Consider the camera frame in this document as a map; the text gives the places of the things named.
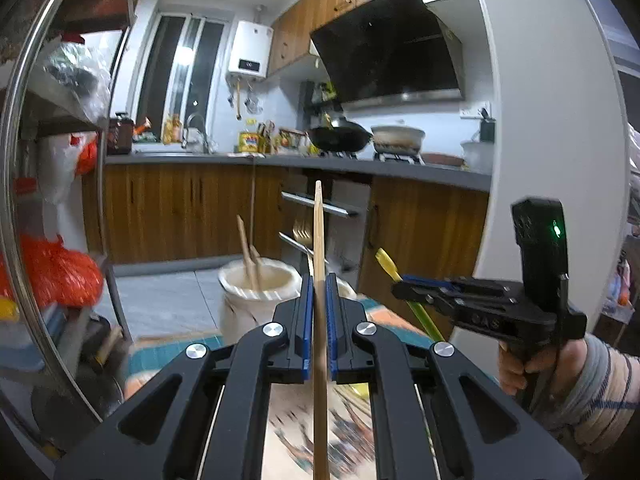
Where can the chrome sink faucet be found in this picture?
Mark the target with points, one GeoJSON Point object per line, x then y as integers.
{"type": "Point", "coordinates": [194, 136]}

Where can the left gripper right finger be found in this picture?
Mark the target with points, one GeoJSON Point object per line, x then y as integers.
{"type": "Point", "coordinates": [435, 415]}

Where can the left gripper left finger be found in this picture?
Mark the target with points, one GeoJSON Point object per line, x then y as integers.
{"type": "Point", "coordinates": [204, 415]}

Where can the yellow oil bottle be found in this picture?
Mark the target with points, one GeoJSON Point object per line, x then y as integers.
{"type": "Point", "coordinates": [249, 138]}

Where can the built-in steel oven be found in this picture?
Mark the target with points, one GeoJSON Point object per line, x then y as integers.
{"type": "Point", "coordinates": [346, 198]}

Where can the white water heater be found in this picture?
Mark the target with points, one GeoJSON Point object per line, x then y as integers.
{"type": "Point", "coordinates": [250, 50]}

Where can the wooden chopstick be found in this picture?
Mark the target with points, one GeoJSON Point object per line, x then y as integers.
{"type": "Point", "coordinates": [249, 265]}
{"type": "Point", "coordinates": [320, 353]}
{"type": "Point", "coordinates": [257, 263]}

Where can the white ceramic double utensil holder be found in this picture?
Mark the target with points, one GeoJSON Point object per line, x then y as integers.
{"type": "Point", "coordinates": [246, 307]}

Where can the yellow green plastic spoon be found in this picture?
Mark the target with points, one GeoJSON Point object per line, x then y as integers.
{"type": "Point", "coordinates": [404, 292]}

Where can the window with sliding frames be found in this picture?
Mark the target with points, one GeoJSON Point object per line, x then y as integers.
{"type": "Point", "coordinates": [180, 73]}

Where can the white hanging plastic bag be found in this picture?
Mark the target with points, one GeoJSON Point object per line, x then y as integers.
{"type": "Point", "coordinates": [56, 167]}

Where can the dark electric pressure cooker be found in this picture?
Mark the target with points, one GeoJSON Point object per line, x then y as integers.
{"type": "Point", "coordinates": [120, 133]}

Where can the wooden lower kitchen cabinets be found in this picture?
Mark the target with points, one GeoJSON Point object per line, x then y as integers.
{"type": "Point", "coordinates": [168, 226]}

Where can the clear plastic bag on shelf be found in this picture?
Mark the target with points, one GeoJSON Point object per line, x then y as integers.
{"type": "Point", "coordinates": [84, 72]}

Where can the red hanging plastic bag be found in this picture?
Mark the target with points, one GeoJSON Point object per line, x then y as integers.
{"type": "Point", "coordinates": [87, 144]}

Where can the white ceramic pot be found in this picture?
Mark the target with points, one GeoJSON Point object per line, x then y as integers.
{"type": "Point", "coordinates": [397, 140]}

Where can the person right forearm sleeve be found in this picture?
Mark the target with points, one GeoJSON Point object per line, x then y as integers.
{"type": "Point", "coordinates": [601, 410]}

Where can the gold fork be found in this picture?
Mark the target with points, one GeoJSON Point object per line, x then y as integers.
{"type": "Point", "coordinates": [303, 236]}

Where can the person right hand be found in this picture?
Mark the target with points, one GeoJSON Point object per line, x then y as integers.
{"type": "Point", "coordinates": [567, 364]}

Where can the stainless steel shelf rack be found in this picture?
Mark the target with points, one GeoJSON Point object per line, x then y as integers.
{"type": "Point", "coordinates": [34, 105]}

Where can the red plastic bag low shelf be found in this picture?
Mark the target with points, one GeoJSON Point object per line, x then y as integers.
{"type": "Point", "coordinates": [59, 275]}

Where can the black range hood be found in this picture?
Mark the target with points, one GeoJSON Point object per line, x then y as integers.
{"type": "Point", "coordinates": [390, 52]}

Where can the black wok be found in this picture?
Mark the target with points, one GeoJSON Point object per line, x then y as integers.
{"type": "Point", "coordinates": [340, 136]}

